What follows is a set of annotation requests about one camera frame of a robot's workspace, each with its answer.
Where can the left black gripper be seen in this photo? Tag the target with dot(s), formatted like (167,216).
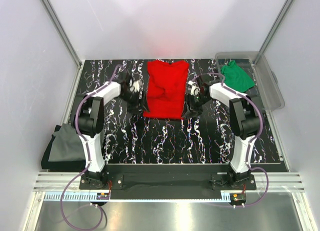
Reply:
(139,103)

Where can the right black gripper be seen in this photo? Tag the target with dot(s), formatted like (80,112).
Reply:
(193,111)

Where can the red t shirt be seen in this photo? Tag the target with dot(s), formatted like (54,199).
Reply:
(166,89)

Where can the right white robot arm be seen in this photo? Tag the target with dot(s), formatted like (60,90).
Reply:
(245,118)

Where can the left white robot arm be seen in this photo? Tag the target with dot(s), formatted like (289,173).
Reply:
(87,115)

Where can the green t shirt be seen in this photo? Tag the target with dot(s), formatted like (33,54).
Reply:
(236,78)

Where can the clear plastic bin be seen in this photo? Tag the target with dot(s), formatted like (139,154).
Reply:
(256,66)

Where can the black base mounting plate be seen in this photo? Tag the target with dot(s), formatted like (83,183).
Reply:
(168,182)

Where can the grey folded t shirt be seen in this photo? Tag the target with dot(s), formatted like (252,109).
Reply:
(66,146)

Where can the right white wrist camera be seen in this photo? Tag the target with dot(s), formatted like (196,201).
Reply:
(192,88)

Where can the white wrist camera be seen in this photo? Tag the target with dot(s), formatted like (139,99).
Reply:
(135,87)
(192,88)

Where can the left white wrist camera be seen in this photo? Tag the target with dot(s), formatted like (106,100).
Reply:
(135,87)

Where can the aluminium frame rail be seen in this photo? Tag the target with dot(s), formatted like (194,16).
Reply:
(59,186)

